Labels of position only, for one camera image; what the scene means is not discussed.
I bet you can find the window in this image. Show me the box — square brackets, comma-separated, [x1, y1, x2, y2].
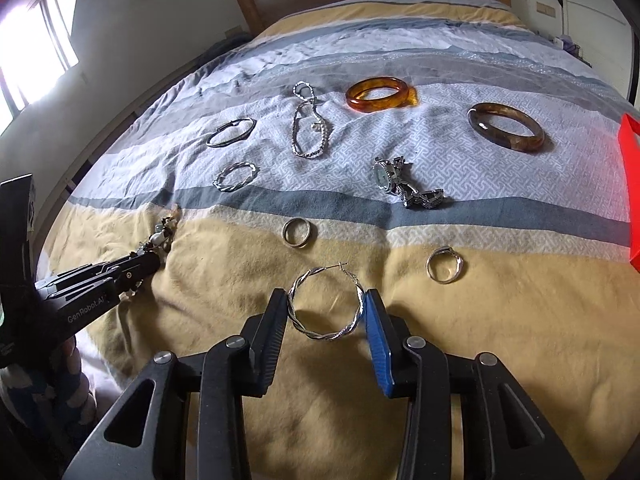
[1, 0, 78, 129]

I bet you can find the striped bed quilt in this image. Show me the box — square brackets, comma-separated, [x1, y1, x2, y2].
[38, 0, 639, 479]

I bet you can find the silver bead necklace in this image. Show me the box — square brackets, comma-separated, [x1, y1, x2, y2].
[290, 80, 332, 161]

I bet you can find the wall switch plate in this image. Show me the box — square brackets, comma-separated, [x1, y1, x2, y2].
[536, 1, 556, 18]

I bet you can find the thin silver bangle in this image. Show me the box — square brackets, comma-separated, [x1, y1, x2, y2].
[205, 117, 257, 148]

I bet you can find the silver ring with setting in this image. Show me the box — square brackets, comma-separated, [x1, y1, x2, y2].
[425, 245, 464, 285]

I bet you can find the white wardrobe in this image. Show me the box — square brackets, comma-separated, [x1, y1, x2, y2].
[563, 0, 634, 98]

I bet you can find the dark brown jade bangle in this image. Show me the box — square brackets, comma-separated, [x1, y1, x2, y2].
[466, 102, 547, 153]

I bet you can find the amber orange bangle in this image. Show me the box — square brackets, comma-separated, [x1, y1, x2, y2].
[345, 77, 419, 113]

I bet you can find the red jewelry box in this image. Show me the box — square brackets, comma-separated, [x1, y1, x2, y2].
[618, 114, 640, 271]

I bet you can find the large twisted silver hoop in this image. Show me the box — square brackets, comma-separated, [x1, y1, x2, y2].
[288, 262, 364, 341]

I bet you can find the small twisted silver bangle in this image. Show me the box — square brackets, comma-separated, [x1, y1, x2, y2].
[213, 162, 259, 193]

